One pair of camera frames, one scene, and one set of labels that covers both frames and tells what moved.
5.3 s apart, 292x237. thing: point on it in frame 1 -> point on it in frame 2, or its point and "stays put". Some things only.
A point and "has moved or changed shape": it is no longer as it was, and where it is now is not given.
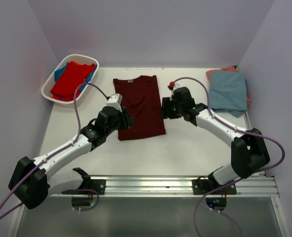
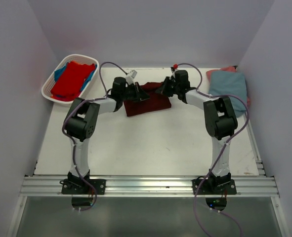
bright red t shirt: (74, 74) stays put
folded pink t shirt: (229, 69) stays put
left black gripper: (127, 120) -> (142, 95)
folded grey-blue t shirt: (228, 92) stays put
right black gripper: (166, 112) -> (167, 80)
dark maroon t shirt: (141, 97) has moved or changed shape
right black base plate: (208, 186) stays put
